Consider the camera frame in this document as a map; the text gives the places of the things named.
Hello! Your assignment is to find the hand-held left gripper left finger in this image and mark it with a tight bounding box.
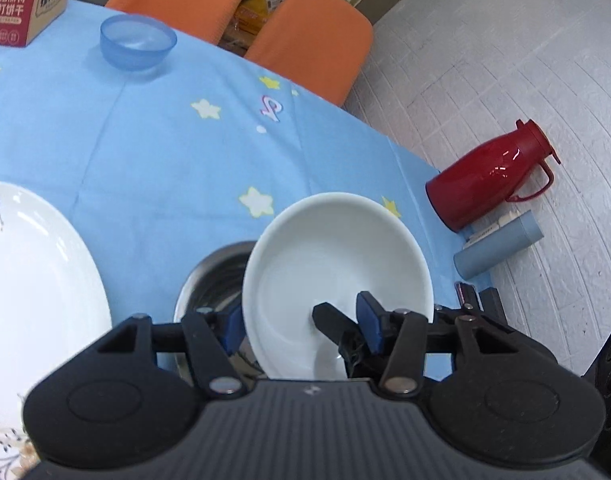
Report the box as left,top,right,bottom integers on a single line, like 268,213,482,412
92,307,248,396

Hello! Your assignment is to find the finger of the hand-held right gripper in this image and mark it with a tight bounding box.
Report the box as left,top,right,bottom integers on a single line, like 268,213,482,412
312,302,369,378

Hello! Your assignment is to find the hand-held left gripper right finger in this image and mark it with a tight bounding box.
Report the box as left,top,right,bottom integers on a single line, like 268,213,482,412
355,291,556,396

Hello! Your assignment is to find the stainless steel bowl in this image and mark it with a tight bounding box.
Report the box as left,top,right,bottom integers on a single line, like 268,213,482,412
174,241,261,376

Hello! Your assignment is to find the white bowl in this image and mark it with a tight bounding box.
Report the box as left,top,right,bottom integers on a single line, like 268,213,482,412
242,192,435,381

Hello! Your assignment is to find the grey-blue tumbler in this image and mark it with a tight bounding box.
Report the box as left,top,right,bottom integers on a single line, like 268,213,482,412
454,210,543,281

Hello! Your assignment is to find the red thermos jug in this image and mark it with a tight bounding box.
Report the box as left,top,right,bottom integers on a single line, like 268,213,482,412
425,119,561,233

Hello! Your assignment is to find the blue cartoon tablecloth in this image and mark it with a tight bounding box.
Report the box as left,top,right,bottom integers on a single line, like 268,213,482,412
0,0,496,401

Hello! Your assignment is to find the large white printed plate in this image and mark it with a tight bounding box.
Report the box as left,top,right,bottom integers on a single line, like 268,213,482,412
0,182,112,480

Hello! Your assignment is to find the blue plastic bowl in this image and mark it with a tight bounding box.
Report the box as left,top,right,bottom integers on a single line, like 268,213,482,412
99,14,177,72

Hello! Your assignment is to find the yellow snack bag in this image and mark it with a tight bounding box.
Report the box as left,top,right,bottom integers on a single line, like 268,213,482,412
220,0,319,58

